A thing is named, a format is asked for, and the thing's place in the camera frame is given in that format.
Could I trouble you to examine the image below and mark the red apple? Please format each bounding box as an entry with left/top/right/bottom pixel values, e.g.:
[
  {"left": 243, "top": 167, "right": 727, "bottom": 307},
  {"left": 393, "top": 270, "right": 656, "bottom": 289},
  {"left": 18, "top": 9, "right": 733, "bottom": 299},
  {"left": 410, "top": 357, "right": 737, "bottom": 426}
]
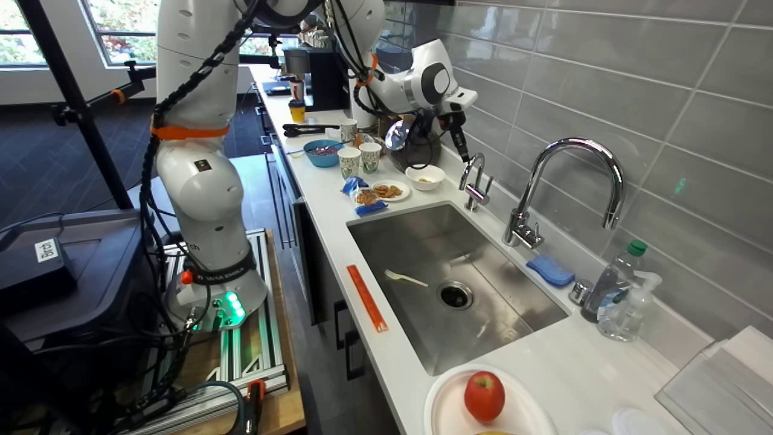
[{"left": 461, "top": 370, "right": 506, "bottom": 426}]

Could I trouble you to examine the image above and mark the black coffee machine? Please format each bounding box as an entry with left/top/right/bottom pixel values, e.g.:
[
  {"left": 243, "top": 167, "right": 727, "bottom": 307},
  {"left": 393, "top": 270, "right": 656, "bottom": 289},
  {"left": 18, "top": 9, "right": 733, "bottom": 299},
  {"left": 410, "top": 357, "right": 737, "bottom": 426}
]
[{"left": 309, "top": 46, "right": 352, "bottom": 111}]

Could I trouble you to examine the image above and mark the blue pretzel bag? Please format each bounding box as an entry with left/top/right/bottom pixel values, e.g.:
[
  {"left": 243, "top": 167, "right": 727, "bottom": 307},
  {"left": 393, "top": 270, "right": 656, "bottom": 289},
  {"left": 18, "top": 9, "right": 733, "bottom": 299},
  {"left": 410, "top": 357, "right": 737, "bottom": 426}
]
[{"left": 341, "top": 175, "right": 391, "bottom": 220}]

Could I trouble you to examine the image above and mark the dark container shiny rim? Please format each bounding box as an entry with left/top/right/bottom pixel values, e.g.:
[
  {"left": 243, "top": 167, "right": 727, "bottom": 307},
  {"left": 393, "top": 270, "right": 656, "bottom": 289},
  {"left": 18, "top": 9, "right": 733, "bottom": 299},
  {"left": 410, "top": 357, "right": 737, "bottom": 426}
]
[{"left": 384, "top": 119, "right": 445, "bottom": 175}]

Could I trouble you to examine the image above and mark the sink drain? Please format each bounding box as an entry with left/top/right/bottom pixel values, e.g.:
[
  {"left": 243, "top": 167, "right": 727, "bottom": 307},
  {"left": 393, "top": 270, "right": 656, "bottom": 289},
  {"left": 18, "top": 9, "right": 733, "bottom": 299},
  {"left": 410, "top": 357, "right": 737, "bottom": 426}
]
[{"left": 437, "top": 278, "right": 475, "bottom": 312}]

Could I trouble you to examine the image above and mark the small white bowl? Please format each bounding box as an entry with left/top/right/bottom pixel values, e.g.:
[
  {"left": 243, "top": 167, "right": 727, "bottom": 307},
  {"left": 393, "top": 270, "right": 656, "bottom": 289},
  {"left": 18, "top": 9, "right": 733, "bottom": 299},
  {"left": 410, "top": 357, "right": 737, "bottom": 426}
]
[{"left": 403, "top": 163, "right": 446, "bottom": 194}]

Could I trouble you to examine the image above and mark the clear bottle green cap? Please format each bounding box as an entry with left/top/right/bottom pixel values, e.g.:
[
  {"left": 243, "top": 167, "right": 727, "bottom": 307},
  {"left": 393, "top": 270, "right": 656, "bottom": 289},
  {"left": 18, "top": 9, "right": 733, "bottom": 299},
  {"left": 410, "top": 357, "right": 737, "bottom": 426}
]
[{"left": 597, "top": 238, "right": 664, "bottom": 347}]

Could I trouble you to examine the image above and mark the white plastic fork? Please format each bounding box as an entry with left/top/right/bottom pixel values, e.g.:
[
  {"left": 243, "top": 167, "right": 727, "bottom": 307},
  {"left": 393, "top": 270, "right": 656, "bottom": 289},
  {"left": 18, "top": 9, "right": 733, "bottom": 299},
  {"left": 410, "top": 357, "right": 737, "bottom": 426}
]
[{"left": 384, "top": 269, "right": 429, "bottom": 291}]

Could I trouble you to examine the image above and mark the black cabinet handle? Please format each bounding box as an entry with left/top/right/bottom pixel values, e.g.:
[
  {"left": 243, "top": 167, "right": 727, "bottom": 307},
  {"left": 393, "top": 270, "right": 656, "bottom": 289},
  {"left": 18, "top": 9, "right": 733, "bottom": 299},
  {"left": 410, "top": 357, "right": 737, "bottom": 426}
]
[
  {"left": 330, "top": 298, "right": 349, "bottom": 350},
  {"left": 343, "top": 330, "right": 367, "bottom": 383}
]

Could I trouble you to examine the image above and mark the blue sponge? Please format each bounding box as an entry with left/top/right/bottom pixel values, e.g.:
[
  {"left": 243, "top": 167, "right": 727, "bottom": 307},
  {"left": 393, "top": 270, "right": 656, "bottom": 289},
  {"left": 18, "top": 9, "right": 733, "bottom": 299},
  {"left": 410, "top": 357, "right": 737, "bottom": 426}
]
[{"left": 527, "top": 255, "right": 576, "bottom": 291}]

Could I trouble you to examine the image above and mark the white paper plate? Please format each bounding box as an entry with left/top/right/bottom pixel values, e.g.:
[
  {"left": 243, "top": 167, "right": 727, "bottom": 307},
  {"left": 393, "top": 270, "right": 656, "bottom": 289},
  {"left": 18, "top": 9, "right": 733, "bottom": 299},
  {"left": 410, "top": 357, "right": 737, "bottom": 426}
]
[{"left": 422, "top": 365, "right": 558, "bottom": 435}]

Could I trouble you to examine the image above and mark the black storage bin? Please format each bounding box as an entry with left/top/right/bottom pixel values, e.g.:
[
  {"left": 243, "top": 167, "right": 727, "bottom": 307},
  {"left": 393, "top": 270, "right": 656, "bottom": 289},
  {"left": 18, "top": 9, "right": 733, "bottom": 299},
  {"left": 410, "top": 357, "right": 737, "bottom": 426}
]
[{"left": 0, "top": 209, "right": 160, "bottom": 353}]

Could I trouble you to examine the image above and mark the black tripod pole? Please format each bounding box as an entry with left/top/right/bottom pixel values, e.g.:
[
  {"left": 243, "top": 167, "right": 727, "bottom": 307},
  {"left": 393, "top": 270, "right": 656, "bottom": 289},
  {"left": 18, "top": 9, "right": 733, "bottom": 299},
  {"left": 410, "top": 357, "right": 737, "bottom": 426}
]
[{"left": 15, "top": 0, "right": 134, "bottom": 212}]

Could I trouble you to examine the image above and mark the blue bowl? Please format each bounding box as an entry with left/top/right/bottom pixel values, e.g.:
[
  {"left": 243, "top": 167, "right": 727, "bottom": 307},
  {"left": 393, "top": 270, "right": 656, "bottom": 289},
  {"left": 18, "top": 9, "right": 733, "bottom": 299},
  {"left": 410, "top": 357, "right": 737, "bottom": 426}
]
[{"left": 302, "top": 138, "right": 346, "bottom": 170}]

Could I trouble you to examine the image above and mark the black cable bundle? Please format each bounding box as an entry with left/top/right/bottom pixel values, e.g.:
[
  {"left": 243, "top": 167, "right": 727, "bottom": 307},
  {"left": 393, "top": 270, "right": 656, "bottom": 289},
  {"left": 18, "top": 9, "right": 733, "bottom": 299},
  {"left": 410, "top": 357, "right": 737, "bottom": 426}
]
[{"left": 138, "top": 0, "right": 268, "bottom": 348}]

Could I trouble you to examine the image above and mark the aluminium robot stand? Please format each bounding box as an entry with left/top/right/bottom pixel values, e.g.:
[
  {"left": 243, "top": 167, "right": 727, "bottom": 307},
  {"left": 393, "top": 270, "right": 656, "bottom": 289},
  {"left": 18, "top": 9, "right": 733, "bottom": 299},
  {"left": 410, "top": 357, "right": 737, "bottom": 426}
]
[{"left": 160, "top": 228, "right": 290, "bottom": 408}]

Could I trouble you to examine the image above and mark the patterned paper cup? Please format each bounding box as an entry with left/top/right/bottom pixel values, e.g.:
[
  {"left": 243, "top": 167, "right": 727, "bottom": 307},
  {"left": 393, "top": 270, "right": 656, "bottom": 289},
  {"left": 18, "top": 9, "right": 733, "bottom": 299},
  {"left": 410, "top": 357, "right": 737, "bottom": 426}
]
[
  {"left": 335, "top": 146, "right": 362, "bottom": 182},
  {"left": 356, "top": 141, "right": 384, "bottom": 176}
]

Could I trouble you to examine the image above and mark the pretzel pile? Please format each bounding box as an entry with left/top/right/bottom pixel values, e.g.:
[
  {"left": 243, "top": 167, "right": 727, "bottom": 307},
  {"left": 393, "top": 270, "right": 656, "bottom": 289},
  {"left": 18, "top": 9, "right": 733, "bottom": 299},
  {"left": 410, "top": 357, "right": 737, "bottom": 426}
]
[{"left": 356, "top": 185, "right": 406, "bottom": 204}]

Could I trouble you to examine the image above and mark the stainless steel sink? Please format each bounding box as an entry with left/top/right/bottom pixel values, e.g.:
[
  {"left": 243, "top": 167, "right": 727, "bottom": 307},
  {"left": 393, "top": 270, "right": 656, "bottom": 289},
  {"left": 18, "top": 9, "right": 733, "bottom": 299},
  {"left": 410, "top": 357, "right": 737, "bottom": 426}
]
[{"left": 346, "top": 202, "right": 569, "bottom": 377}]

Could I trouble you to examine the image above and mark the tall chrome gooseneck faucet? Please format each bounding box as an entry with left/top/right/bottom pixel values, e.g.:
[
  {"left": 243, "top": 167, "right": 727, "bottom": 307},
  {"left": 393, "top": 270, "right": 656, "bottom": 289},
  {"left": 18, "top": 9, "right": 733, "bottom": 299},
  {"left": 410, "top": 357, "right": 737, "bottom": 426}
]
[{"left": 501, "top": 133, "right": 627, "bottom": 252}]

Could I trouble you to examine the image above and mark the orange strip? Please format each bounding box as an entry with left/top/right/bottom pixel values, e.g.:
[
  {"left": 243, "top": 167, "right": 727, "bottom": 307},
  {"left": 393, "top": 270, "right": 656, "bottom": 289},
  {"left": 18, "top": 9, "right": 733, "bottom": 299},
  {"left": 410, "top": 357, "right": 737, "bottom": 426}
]
[{"left": 346, "top": 263, "right": 389, "bottom": 333}]

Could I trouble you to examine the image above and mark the small chrome faucet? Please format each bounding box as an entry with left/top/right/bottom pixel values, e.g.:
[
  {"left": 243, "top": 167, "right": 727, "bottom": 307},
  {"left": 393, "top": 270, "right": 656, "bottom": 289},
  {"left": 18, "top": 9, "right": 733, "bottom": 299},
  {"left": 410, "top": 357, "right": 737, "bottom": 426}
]
[{"left": 455, "top": 153, "right": 494, "bottom": 212}]

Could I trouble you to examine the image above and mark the window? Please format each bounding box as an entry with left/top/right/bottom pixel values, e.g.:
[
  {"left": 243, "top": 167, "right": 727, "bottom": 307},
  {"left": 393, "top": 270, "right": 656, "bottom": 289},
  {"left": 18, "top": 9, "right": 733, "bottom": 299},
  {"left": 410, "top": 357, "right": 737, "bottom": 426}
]
[{"left": 0, "top": 0, "right": 161, "bottom": 67}]

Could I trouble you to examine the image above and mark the black handled tool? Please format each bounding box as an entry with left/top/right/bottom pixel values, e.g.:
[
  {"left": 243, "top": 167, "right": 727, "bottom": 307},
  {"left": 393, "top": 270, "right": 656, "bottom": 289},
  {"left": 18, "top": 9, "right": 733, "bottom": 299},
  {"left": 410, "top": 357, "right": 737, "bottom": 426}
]
[{"left": 279, "top": 122, "right": 341, "bottom": 141}]

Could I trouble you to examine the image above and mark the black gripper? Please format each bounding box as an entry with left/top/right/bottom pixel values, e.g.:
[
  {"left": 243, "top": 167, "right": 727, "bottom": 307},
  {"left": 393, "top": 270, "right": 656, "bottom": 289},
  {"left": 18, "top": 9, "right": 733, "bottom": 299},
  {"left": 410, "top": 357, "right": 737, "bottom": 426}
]
[{"left": 403, "top": 100, "right": 475, "bottom": 165}]

